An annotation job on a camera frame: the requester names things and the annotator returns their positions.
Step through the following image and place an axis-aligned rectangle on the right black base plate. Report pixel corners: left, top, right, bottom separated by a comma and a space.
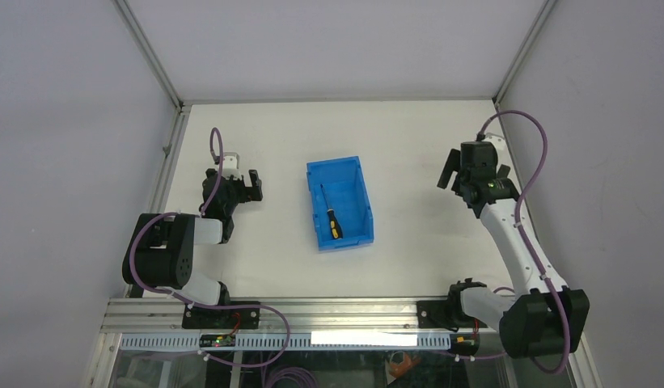
416, 298, 488, 332

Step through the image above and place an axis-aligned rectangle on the white slotted cable duct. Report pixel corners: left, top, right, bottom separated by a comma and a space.
121, 331, 475, 352

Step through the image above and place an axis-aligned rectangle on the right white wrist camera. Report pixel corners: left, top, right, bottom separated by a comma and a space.
484, 133, 508, 153

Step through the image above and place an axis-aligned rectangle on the aluminium mounting rail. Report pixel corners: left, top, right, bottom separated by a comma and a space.
99, 297, 583, 335

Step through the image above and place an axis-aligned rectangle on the black yellow screwdriver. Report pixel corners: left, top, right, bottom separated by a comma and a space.
320, 184, 344, 239

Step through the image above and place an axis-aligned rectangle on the blue plastic bin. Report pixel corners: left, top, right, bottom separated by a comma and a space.
306, 156, 374, 251

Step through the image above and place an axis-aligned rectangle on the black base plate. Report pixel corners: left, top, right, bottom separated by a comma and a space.
416, 298, 488, 332
181, 301, 261, 330

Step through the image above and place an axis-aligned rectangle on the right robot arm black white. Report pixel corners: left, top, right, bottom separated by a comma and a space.
438, 141, 590, 359

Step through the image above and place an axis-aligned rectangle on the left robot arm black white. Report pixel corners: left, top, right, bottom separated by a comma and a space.
122, 168, 263, 308

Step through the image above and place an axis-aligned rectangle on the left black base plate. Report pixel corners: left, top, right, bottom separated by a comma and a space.
181, 301, 261, 330

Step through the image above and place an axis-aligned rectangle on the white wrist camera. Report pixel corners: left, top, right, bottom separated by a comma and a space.
221, 152, 243, 180
484, 133, 508, 153

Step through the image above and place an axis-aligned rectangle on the coiled purple cable below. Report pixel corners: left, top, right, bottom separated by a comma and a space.
261, 367, 319, 388

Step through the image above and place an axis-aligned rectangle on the orange object under table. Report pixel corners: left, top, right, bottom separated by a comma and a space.
387, 351, 421, 378

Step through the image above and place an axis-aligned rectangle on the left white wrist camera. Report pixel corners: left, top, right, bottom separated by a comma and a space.
221, 152, 243, 180

